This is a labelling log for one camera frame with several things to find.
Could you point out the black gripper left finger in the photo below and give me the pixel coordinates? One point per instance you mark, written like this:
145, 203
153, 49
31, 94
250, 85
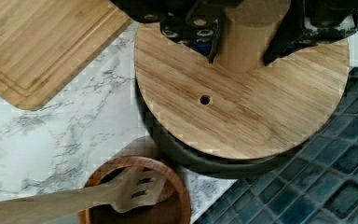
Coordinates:
197, 24

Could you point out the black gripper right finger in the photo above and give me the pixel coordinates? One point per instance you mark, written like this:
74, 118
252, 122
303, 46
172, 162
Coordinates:
309, 23

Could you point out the round wooden lid with knob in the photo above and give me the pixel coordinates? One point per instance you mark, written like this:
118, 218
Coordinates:
237, 107

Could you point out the dark grey tea container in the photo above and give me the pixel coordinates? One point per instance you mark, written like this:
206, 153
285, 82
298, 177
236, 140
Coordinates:
196, 161

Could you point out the bamboo cutting board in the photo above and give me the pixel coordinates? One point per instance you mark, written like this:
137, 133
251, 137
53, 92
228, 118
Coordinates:
44, 44

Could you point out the wooden slotted spatula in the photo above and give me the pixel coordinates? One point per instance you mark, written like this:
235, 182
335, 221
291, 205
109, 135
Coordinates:
74, 199

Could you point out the brown wooden utensil holder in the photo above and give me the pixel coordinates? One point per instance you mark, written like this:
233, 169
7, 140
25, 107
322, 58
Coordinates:
173, 206

